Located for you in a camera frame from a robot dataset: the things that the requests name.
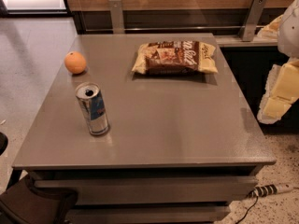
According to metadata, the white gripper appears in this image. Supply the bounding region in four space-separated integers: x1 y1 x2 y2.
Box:
257 0 299 124

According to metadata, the silver blue redbull can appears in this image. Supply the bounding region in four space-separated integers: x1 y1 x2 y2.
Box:
76 82 109 135

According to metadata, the grey side ledge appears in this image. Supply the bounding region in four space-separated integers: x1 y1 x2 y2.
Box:
215 35 278 48

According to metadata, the yellow brown snack bag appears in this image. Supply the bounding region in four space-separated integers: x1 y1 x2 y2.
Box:
132 41 218 75

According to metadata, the white power strip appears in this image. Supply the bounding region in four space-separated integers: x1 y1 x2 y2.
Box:
247 183 293 198

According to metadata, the grey table with drawers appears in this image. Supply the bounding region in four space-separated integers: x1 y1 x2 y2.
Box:
13 35 276 224

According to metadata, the orange fruit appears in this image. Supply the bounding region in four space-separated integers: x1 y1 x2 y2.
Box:
64 51 86 75

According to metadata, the dark brown chair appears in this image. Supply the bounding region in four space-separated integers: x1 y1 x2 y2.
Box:
0 175 78 224

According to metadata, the right metal bracket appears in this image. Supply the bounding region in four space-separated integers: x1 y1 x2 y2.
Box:
239 0 267 41

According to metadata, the metal bracket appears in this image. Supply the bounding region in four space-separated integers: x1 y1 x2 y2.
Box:
108 0 125 34
239 0 267 41

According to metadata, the black cable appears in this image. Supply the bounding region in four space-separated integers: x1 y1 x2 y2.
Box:
235 195 260 224

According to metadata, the left metal bracket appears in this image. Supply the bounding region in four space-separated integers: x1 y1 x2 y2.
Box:
108 0 125 34

